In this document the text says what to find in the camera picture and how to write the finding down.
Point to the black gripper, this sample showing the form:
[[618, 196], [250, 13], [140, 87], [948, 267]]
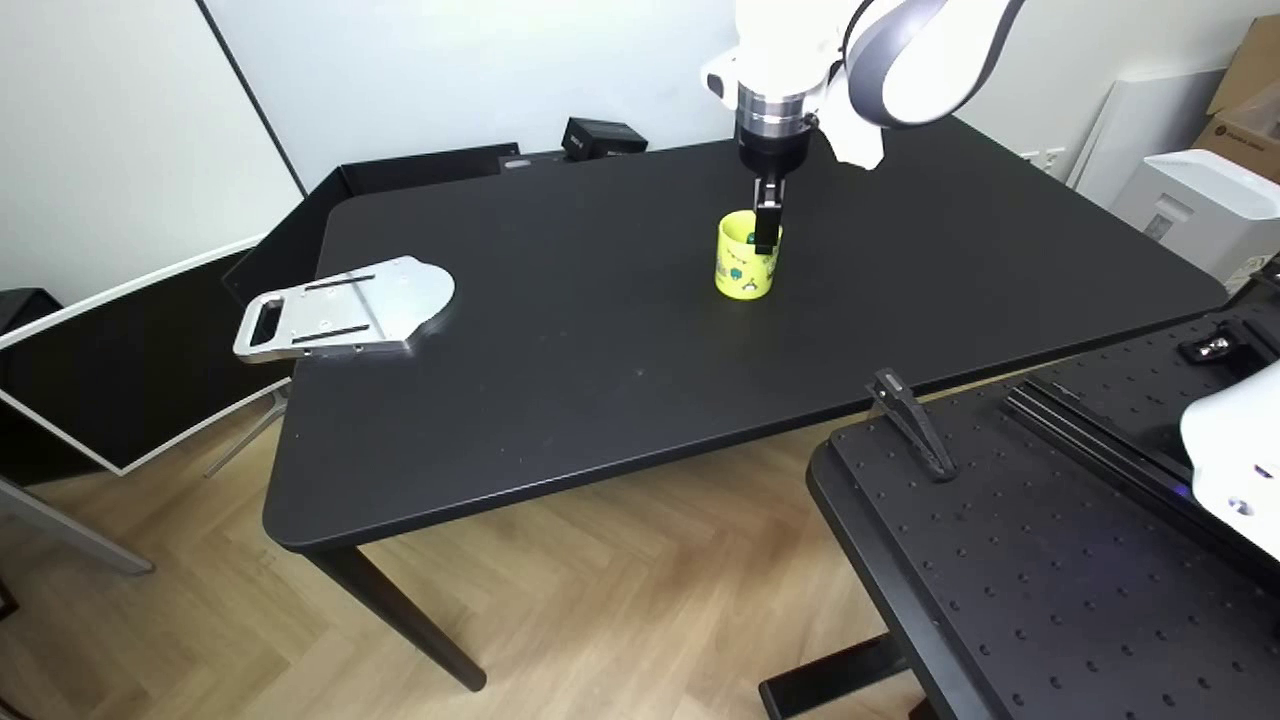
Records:
[[776, 158]]

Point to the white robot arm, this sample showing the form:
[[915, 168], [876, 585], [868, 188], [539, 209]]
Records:
[[786, 42]]

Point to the yellow-green mug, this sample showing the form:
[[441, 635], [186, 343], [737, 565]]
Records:
[[743, 275]]

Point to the small black box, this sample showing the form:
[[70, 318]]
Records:
[[601, 138]]

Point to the large whiteboard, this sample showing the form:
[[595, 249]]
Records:
[[465, 65]]

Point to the white leaning panel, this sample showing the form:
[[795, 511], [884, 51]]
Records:
[[1134, 125]]

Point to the black perforated breadboard table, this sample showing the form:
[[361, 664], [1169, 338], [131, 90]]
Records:
[[1040, 585]]

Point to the brown cardboard box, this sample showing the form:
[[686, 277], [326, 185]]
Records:
[[1246, 95]]

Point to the black table leg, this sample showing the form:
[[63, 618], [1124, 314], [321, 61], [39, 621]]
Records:
[[403, 618]]

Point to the grey metal foot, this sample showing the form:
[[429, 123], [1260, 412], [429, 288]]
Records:
[[75, 524]]

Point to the black aluminium rail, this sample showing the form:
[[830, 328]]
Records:
[[1095, 437]]

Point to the black mount bracket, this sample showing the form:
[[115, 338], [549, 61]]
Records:
[[1234, 347]]

